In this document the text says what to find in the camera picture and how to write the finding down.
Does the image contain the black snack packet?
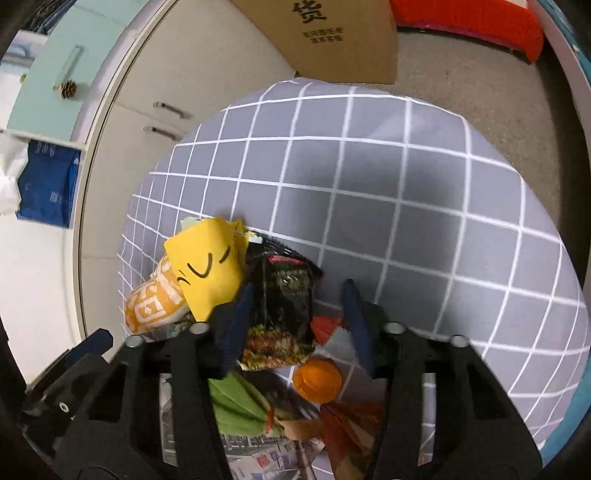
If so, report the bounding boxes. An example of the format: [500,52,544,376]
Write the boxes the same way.
[239,234,322,371]

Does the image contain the green leaf wrapper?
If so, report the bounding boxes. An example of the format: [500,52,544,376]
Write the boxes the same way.
[208,371,283,437]

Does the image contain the yellow smiley paper wrapper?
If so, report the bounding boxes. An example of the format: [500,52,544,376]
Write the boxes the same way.
[164,217,249,322]

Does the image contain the orange white snack bag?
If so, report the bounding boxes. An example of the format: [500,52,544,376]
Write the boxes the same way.
[124,255,189,334]

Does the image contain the red brown paper bag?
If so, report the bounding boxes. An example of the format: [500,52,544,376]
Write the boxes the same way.
[280,401,385,479]

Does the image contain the orange bottle cap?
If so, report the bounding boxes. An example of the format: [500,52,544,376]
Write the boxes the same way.
[293,357,344,404]

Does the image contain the grey checked tablecloth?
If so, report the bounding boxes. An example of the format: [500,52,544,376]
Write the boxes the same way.
[115,77,591,480]

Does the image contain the printed paper leaflet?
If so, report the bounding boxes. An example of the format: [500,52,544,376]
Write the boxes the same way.
[158,373,327,480]

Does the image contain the blue gift bag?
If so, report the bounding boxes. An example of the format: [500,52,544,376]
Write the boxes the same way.
[16,140,81,229]

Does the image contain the white paper shopping bag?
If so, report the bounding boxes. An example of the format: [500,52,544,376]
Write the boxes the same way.
[0,132,28,216]

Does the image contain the large brown cardboard box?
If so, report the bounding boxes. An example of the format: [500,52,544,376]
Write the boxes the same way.
[235,0,398,84]

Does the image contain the purple stair shelf cabinet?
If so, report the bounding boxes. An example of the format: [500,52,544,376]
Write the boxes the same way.
[0,0,153,149]

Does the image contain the red covered low bench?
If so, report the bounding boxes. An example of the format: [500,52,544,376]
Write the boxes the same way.
[390,0,544,62]

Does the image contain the teal bed mattress sheet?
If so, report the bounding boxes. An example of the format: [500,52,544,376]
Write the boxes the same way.
[539,0,591,63]

